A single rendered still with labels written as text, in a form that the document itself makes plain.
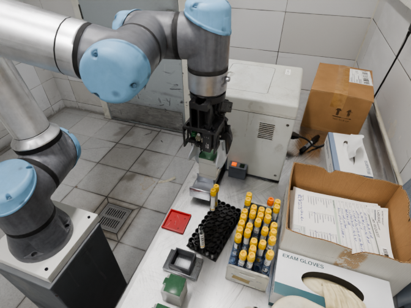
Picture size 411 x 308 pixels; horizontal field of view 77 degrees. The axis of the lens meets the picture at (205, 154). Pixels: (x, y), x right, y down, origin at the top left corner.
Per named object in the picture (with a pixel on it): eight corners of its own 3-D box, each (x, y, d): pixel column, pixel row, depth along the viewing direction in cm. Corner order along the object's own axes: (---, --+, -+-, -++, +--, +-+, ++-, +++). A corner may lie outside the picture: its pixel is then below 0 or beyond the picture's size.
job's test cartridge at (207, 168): (215, 180, 66) (216, 162, 62) (198, 175, 67) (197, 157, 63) (220, 170, 69) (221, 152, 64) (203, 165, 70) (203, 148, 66)
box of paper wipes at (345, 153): (323, 143, 105) (333, 117, 97) (354, 148, 103) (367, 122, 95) (329, 182, 89) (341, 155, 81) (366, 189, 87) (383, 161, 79)
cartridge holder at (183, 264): (171, 251, 70) (170, 244, 67) (203, 261, 68) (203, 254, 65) (162, 269, 66) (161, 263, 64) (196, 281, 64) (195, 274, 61)
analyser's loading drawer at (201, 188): (209, 156, 97) (210, 145, 93) (226, 159, 95) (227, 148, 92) (189, 195, 82) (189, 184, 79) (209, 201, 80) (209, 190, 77)
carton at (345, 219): (282, 193, 85) (292, 159, 75) (378, 216, 78) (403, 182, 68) (272, 261, 67) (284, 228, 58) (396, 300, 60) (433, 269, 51)
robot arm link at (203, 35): (184, -6, 44) (235, -5, 43) (187, 58, 51) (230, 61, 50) (174, 3, 38) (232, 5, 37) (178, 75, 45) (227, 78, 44)
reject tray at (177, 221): (170, 209, 80) (170, 208, 80) (191, 216, 78) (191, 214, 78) (161, 228, 75) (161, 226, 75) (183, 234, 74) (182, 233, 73)
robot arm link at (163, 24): (95, 19, 37) (169, 22, 36) (123, 3, 46) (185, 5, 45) (108, 72, 42) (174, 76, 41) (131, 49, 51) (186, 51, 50)
